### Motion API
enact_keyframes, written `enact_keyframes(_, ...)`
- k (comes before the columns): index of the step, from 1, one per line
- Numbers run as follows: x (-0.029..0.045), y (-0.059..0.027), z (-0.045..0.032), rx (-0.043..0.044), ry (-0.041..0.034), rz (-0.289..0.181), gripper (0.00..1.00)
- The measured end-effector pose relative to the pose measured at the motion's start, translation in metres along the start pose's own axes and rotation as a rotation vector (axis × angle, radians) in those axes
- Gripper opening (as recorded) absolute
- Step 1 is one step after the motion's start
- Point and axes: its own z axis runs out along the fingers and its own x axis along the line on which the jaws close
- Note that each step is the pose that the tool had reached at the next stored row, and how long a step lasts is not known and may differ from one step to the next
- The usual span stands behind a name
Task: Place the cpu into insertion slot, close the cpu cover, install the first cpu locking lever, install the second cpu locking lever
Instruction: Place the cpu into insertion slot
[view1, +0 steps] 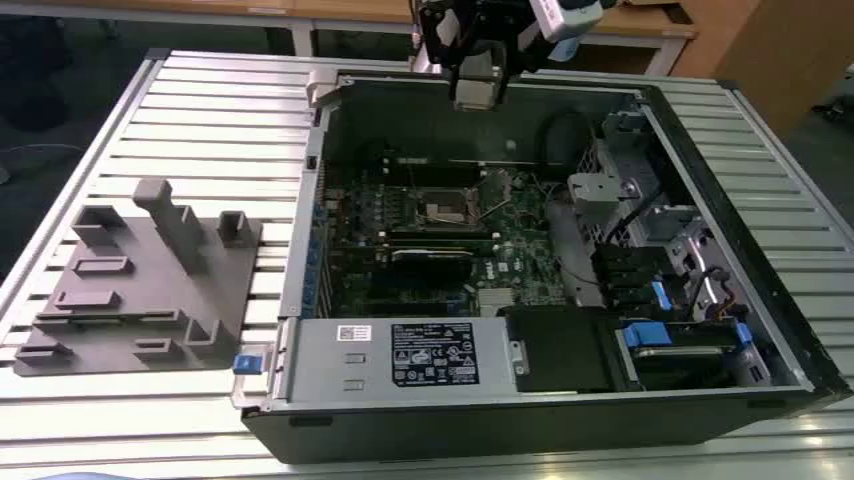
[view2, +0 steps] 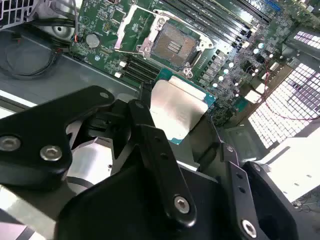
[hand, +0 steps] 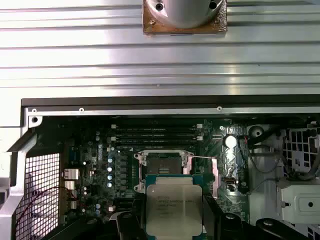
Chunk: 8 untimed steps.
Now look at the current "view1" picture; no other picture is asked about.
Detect black PC case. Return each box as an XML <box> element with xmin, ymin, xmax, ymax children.
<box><xmin>238</xmin><ymin>67</ymin><xmax>854</xmax><ymax>466</ymax></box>

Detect wooden cabinet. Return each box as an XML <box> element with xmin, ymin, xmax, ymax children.
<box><xmin>670</xmin><ymin>0</ymin><xmax>854</xmax><ymax>139</ymax></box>

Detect blue disk carrier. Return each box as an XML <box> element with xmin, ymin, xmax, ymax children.
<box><xmin>618</xmin><ymin>320</ymin><xmax>755</xmax><ymax>351</ymax></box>

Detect CPU socket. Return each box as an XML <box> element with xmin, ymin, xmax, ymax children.
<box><xmin>412</xmin><ymin>185</ymin><xmax>493</xmax><ymax>234</ymax></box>

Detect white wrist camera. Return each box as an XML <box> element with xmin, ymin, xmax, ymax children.
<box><xmin>529</xmin><ymin>0</ymin><xmax>570</xmax><ymax>45</ymax></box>
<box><xmin>418</xmin><ymin>0</ymin><xmax>470</xmax><ymax>67</ymax></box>

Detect silver metal bracket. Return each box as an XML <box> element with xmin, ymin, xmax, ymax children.
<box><xmin>566</xmin><ymin>172</ymin><xmax>637</xmax><ymax>217</ymax></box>

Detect green motherboard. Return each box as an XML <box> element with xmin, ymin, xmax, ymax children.
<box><xmin>318</xmin><ymin>162</ymin><xmax>582</xmax><ymax>319</ymax></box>

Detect wooden desk white legs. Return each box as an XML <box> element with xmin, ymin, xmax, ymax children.
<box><xmin>0</xmin><ymin>0</ymin><xmax>316</xmax><ymax>59</ymax></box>
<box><xmin>293</xmin><ymin>0</ymin><xmax>701</xmax><ymax>77</ymax></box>

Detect silver CPU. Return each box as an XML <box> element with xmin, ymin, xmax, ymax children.
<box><xmin>453</xmin><ymin>77</ymin><xmax>508</xmax><ymax>112</ymax></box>

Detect perforated metal drive cage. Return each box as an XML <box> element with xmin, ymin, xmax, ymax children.
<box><xmin>570</xmin><ymin>112</ymin><xmax>700</xmax><ymax>251</ymax></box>

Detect blue plastic tab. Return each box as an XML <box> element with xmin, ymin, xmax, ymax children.
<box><xmin>648</xmin><ymin>280</ymin><xmax>674</xmax><ymax>312</ymax></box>

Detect grey power supply unit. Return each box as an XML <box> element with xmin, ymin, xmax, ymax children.
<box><xmin>266</xmin><ymin>315</ymin><xmax>522</xmax><ymax>405</ymax></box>

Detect thin black cable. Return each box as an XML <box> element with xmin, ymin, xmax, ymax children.
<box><xmin>604</xmin><ymin>192</ymin><xmax>664</xmax><ymax>247</ymax></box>

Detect black plastic connector block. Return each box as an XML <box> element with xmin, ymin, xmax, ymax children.
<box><xmin>590</xmin><ymin>243</ymin><xmax>677</xmax><ymax>307</ymax></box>

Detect black graphics card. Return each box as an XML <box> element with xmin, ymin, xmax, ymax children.
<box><xmin>390</xmin><ymin>248</ymin><xmax>477</xmax><ymax>289</ymax></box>

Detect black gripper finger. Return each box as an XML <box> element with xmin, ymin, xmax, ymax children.
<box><xmin>445</xmin><ymin>35</ymin><xmax>476</xmax><ymax>102</ymax></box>
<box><xmin>496</xmin><ymin>38</ymin><xmax>521</xmax><ymax>102</ymax></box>

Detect coloured wire bundle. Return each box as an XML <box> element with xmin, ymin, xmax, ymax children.
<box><xmin>705</xmin><ymin>293</ymin><xmax>748</xmax><ymax>322</ymax></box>

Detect grey case latch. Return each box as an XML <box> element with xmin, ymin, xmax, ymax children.
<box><xmin>305</xmin><ymin>68</ymin><xmax>344</xmax><ymax>110</ymax></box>

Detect grey parts rack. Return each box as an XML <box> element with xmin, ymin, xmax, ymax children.
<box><xmin>11</xmin><ymin>178</ymin><xmax>266</xmax><ymax>377</ymax></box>

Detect green RAM stick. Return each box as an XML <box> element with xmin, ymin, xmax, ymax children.
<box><xmin>385</xmin><ymin>236</ymin><xmax>501</xmax><ymax>251</ymax></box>

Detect black hard disk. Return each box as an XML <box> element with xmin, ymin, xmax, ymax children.
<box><xmin>630</xmin><ymin>345</ymin><xmax>740</xmax><ymax>392</ymax></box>

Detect thick black cable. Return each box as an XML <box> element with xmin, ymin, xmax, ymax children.
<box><xmin>541</xmin><ymin>108</ymin><xmax>600</xmax><ymax>170</ymax></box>

